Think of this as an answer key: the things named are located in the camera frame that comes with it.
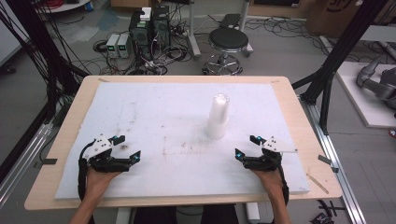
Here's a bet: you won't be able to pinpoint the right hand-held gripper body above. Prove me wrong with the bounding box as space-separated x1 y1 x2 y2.
243 135 299 173

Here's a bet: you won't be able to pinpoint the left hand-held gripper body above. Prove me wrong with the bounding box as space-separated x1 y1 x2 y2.
83 133 132 174

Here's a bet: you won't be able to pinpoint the stack of white cups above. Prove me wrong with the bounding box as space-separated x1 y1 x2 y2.
205 93 231 140

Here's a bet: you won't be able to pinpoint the person's left hand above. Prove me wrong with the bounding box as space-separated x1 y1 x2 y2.
85 165 122 203

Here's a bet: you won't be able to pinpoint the person's right hand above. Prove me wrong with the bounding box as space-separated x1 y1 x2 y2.
250 167 286 203

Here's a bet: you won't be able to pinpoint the white foam mat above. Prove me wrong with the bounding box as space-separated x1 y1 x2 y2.
54 81 311 201

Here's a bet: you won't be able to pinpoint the light wooden table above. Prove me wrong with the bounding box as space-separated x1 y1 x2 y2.
23 75 344 211

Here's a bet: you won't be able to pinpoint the thin wooden stick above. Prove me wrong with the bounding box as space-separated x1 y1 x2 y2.
306 173 330 195

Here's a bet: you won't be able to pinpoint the person's legs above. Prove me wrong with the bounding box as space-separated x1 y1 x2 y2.
133 203 240 224

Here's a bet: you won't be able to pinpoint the grey power supply unit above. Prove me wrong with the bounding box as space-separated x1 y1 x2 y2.
117 33 131 59
106 33 121 59

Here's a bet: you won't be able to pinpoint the black round stool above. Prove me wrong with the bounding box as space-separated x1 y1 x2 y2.
202 27 250 77

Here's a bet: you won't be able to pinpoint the black computer tower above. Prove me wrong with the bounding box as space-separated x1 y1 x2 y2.
128 10 154 61
151 5 172 50

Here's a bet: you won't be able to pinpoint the white floor board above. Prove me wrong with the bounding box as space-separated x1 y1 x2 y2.
335 61 396 129

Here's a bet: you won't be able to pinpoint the cardboard box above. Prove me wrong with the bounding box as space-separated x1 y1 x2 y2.
306 0 396 39

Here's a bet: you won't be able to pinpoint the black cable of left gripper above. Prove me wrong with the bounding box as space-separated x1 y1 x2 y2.
77 138 97 224

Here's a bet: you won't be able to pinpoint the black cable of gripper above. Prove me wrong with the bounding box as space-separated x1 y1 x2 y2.
77 138 97 224
277 163 290 207

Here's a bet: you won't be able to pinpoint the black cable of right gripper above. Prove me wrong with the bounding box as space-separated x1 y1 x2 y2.
277 163 290 207

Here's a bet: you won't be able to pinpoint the aluminium rail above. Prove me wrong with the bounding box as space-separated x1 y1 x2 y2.
299 95 368 224
0 122 54 208

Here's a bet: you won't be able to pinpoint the tangle of floor cables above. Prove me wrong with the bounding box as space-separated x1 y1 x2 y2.
92 27 200 77

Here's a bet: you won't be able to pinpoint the black metal frame post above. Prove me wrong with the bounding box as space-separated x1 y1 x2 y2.
0 0 92 185
291 0 387 135

